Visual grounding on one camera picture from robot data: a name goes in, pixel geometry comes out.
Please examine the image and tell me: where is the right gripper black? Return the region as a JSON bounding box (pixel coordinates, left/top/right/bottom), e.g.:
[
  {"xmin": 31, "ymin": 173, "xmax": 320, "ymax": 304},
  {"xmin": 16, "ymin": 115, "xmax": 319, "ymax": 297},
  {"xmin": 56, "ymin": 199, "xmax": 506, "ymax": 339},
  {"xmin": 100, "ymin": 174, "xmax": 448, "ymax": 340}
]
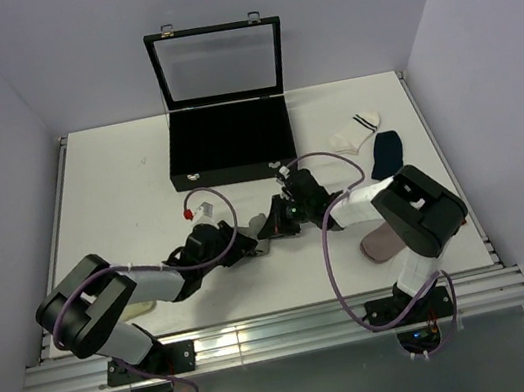
[{"xmin": 254, "ymin": 189, "xmax": 317, "ymax": 242}]

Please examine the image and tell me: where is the grey sock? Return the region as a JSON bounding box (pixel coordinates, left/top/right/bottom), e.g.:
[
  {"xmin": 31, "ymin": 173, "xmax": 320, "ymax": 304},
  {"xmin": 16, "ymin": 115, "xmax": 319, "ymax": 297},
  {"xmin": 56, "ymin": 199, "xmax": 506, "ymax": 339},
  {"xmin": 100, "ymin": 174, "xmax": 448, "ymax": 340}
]
[{"xmin": 237, "ymin": 213, "xmax": 270, "ymax": 258}]

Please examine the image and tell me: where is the white sock with dark stripes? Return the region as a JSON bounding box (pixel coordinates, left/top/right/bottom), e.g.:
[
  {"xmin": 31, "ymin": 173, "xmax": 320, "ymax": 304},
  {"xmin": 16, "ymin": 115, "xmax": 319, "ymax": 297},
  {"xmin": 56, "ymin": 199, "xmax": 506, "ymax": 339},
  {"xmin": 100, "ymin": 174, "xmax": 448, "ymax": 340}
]
[{"xmin": 329, "ymin": 111, "xmax": 381, "ymax": 155}]

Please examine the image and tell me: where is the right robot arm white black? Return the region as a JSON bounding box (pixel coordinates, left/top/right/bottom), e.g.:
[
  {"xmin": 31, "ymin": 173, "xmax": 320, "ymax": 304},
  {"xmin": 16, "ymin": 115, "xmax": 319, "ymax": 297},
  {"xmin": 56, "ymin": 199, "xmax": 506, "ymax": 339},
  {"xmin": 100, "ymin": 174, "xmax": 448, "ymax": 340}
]
[{"xmin": 257, "ymin": 165, "xmax": 468, "ymax": 326}]

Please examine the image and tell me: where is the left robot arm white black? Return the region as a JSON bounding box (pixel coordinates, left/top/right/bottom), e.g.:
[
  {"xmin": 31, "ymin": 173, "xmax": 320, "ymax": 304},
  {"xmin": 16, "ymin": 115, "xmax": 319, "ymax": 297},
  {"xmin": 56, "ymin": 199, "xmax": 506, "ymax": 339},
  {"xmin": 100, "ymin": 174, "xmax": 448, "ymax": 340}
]
[{"xmin": 35, "ymin": 221, "xmax": 258, "ymax": 378}]

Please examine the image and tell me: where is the mauve sock with red stripes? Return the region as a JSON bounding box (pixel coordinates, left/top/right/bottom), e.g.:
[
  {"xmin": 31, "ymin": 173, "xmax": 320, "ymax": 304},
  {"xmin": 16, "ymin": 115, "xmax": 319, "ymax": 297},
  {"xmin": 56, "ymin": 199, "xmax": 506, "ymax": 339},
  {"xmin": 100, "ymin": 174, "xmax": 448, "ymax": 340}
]
[{"xmin": 359, "ymin": 223, "xmax": 406, "ymax": 264}]

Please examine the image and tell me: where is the black display case with glass lid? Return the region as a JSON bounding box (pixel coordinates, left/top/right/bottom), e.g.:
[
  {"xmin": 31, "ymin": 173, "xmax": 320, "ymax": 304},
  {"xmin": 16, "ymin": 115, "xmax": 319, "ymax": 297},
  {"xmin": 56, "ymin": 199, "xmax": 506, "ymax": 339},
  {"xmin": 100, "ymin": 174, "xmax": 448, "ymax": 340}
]
[{"xmin": 143, "ymin": 11, "xmax": 297, "ymax": 192}]

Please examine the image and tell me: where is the navy blue sock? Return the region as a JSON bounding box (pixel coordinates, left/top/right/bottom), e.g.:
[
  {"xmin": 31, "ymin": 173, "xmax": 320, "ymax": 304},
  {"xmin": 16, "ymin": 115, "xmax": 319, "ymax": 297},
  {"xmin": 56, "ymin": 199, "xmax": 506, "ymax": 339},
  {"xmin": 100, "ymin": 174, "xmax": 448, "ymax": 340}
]
[{"xmin": 371, "ymin": 130, "xmax": 404, "ymax": 181}]

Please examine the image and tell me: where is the pale yellow sock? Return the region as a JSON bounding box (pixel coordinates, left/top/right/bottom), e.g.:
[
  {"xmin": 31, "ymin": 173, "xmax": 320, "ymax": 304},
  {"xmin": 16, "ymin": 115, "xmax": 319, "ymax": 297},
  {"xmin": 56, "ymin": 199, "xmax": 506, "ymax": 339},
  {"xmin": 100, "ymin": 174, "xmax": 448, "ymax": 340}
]
[{"xmin": 123, "ymin": 301, "xmax": 156, "ymax": 321}]

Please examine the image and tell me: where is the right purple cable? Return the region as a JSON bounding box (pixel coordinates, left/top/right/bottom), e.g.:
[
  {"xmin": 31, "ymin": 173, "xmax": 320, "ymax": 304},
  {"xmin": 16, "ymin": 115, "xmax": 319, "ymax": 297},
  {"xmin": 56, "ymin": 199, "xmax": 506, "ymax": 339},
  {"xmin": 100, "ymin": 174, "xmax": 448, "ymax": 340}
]
[{"xmin": 283, "ymin": 133, "xmax": 467, "ymax": 374}]

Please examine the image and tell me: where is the purple cable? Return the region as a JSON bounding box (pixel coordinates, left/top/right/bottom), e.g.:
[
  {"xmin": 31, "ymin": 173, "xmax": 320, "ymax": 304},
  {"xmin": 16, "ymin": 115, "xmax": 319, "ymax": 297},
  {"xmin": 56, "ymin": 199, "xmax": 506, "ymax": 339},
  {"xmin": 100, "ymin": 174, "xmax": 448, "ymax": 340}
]
[
  {"xmin": 283, "ymin": 133, "xmax": 467, "ymax": 374},
  {"xmin": 31, "ymin": 184, "xmax": 269, "ymax": 392}
]

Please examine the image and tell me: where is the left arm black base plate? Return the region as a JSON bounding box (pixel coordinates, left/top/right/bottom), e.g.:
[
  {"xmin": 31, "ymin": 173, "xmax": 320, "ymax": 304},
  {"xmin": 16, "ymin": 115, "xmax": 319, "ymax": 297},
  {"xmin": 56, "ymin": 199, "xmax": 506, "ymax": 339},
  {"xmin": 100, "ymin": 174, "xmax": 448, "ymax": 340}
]
[{"xmin": 106, "ymin": 340, "xmax": 196, "ymax": 388}]

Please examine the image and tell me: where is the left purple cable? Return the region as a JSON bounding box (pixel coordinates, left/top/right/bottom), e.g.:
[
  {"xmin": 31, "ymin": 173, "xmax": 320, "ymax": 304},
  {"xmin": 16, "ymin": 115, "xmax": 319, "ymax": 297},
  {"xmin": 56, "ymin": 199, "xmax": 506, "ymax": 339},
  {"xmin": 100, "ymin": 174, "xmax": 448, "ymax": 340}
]
[{"xmin": 31, "ymin": 184, "xmax": 269, "ymax": 392}]

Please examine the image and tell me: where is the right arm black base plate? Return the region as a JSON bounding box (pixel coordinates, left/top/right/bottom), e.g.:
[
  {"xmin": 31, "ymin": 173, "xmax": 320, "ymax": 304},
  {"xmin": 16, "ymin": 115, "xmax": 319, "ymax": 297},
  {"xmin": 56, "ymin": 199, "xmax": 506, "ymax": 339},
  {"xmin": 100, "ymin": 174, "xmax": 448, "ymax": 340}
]
[{"xmin": 363, "ymin": 285, "xmax": 455, "ymax": 327}]

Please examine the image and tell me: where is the aluminium rail frame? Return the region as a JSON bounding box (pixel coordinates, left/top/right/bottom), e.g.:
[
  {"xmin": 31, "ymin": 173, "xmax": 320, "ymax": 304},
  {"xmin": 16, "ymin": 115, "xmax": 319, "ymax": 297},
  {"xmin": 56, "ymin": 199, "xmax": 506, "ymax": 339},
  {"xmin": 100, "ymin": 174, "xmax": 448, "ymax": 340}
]
[{"xmin": 23, "ymin": 71, "xmax": 524, "ymax": 392}]

